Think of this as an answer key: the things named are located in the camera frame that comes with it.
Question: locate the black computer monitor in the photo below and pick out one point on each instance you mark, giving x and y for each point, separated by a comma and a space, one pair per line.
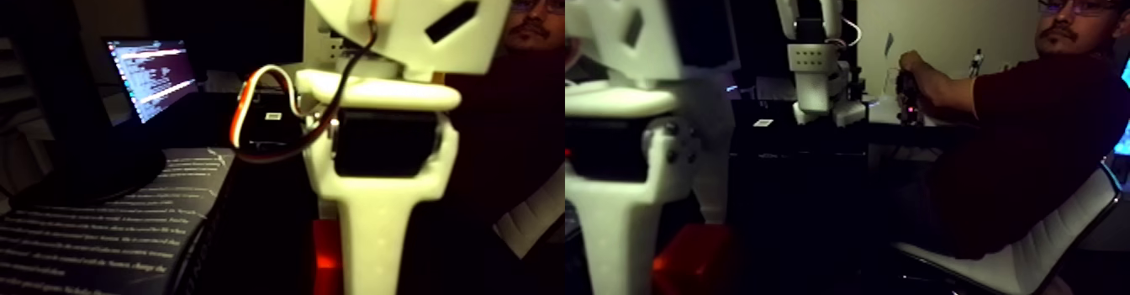
229, 23

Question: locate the person's left hand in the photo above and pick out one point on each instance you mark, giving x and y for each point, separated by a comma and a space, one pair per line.
914, 70

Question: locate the laptop with lit screen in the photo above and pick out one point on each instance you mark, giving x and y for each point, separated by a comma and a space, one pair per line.
150, 72

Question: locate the red cube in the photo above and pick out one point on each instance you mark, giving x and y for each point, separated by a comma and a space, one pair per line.
327, 252

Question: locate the blue lit screen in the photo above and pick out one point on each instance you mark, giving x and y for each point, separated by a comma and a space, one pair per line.
1126, 111

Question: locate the dark book white print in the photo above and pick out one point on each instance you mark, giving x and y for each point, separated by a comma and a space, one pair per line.
106, 235

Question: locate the dark leader arm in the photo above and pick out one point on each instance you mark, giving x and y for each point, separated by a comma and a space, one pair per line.
909, 111

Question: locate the person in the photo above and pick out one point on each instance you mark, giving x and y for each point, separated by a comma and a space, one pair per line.
1050, 138

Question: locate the large black object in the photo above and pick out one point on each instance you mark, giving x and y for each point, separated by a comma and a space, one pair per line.
79, 155

